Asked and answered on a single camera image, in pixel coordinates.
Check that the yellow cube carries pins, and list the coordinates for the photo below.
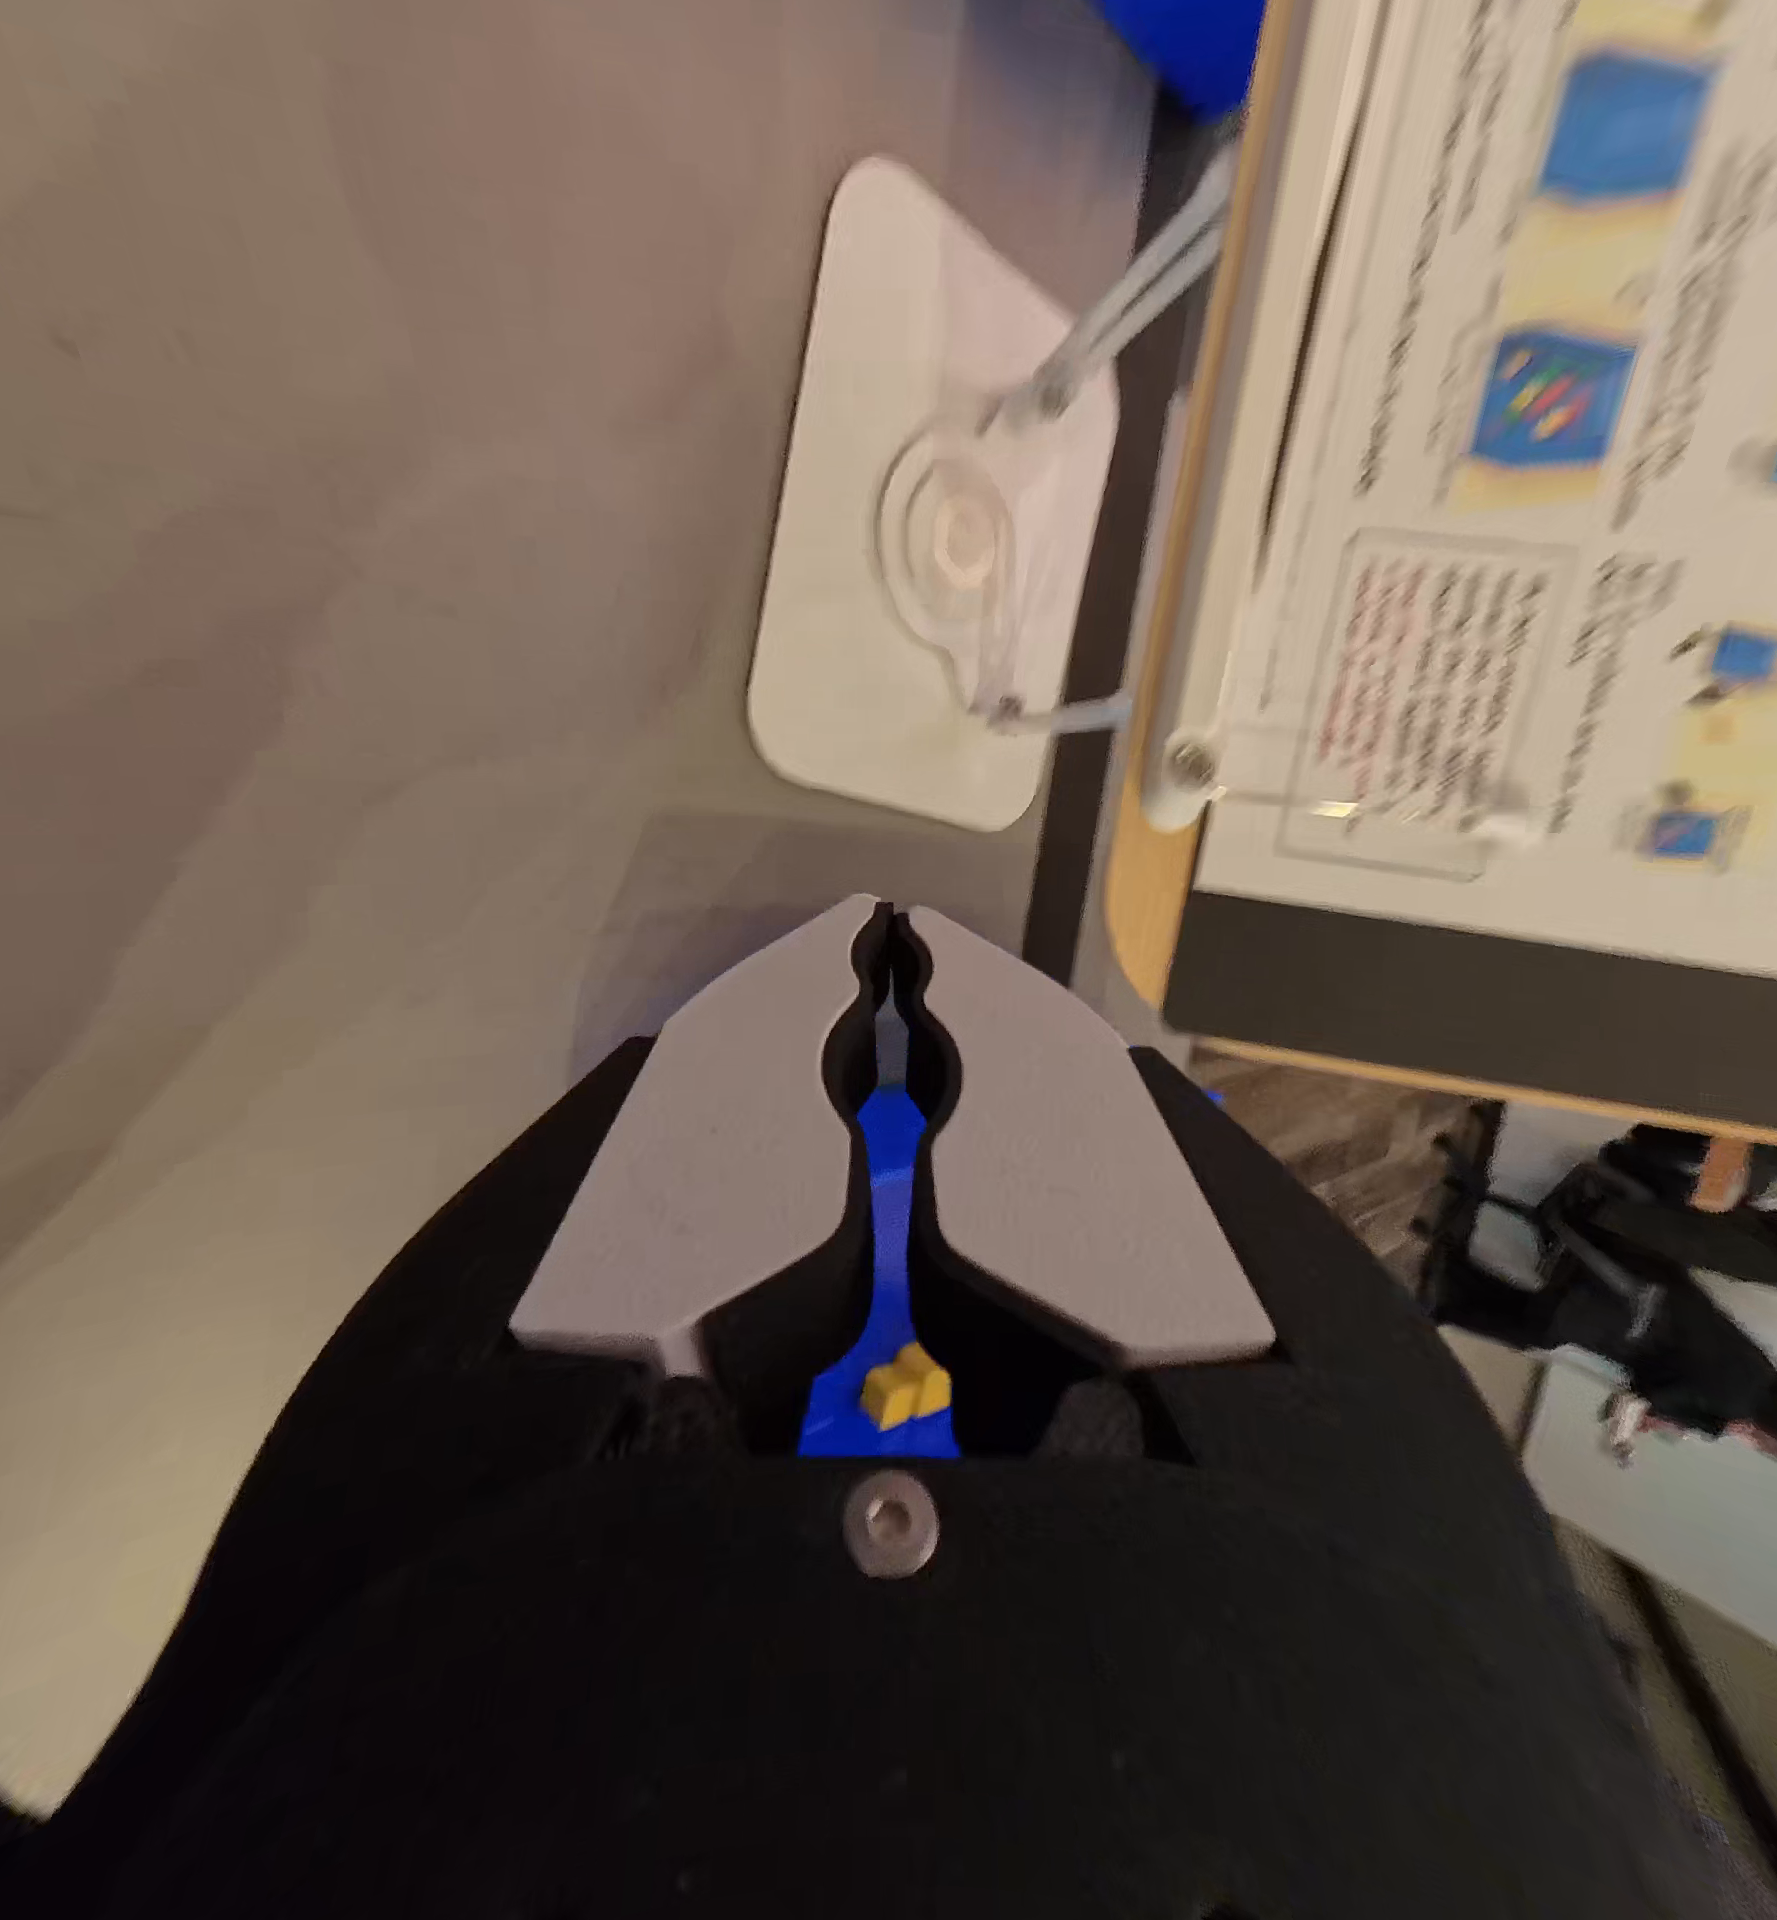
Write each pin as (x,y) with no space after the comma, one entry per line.
(888,1399)
(928,1374)

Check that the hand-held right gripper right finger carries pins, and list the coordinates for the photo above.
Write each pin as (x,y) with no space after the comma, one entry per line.
(1074,1186)

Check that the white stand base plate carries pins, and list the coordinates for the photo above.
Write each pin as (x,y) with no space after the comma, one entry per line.
(857,451)

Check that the printed instruction sheet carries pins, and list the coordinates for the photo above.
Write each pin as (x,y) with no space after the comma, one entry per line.
(1578,495)

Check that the white board clamp bar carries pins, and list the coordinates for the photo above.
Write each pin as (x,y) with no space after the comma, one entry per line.
(1252,524)

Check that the black blurred equipment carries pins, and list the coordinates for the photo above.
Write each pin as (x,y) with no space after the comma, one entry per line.
(1698,1321)

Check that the white cabinet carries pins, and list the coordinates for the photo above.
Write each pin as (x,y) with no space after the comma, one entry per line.
(1698,1545)

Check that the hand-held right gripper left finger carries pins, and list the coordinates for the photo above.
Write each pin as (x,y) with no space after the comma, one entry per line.
(692,1170)

